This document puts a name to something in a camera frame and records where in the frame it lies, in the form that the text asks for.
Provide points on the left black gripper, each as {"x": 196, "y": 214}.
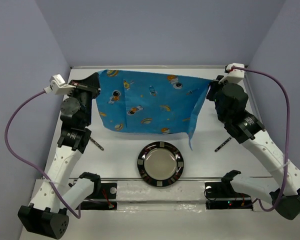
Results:
{"x": 92, "y": 83}

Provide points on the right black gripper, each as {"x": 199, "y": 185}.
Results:
{"x": 214, "y": 86}

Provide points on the blue space-print cloth napkin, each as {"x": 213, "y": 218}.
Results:
{"x": 137, "y": 102}

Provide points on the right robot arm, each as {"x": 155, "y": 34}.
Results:
{"x": 282, "y": 190}

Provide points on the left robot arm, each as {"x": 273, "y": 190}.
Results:
{"x": 47, "y": 212}

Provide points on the black rimmed dinner plate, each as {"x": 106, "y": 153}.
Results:
{"x": 160, "y": 164}

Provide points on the metal spoon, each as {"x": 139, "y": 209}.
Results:
{"x": 96, "y": 144}

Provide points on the metal fork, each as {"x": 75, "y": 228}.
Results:
{"x": 223, "y": 144}

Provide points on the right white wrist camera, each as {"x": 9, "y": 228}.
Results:
{"x": 233, "y": 73}

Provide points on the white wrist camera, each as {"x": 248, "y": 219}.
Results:
{"x": 233, "y": 73}
{"x": 58, "y": 86}

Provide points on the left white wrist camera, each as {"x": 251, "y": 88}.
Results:
{"x": 58, "y": 86}

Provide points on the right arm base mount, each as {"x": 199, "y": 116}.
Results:
{"x": 218, "y": 197}

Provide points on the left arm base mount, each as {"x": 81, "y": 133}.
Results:
{"x": 104, "y": 200}

